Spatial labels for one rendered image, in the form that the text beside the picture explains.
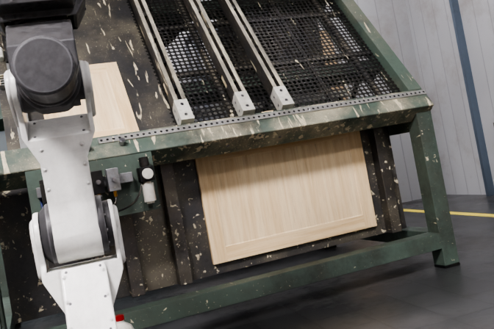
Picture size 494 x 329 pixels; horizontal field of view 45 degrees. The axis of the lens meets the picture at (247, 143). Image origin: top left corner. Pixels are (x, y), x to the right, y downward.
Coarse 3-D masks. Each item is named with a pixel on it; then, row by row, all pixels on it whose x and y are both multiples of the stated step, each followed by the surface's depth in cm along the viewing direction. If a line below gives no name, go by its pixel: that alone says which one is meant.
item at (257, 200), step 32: (224, 160) 286; (256, 160) 291; (288, 160) 297; (320, 160) 303; (352, 160) 309; (224, 192) 284; (256, 192) 290; (288, 192) 296; (320, 192) 301; (352, 192) 308; (224, 224) 283; (256, 224) 288; (288, 224) 294; (320, 224) 300; (352, 224) 306; (224, 256) 281
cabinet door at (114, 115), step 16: (96, 64) 282; (112, 64) 284; (96, 80) 276; (112, 80) 277; (96, 96) 269; (112, 96) 270; (64, 112) 259; (80, 112) 261; (96, 112) 262; (112, 112) 264; (128, 112) 265; (96, 128) 256; (112, 128) 258; (128, 128) 259
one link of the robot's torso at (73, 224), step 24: (24, 120) 131; (48, 120) 139; (72, 120) 139; (48, 144) 132; (72, 144) 134; (48, 168) 133; (72, 168) 134; (48, 192) 133; (72, 192) 135; (48, 216) 135; (72, 216) 135; (96, 216) 136; (48, 240) 133; (72, 240) 134; (96, 240) 136
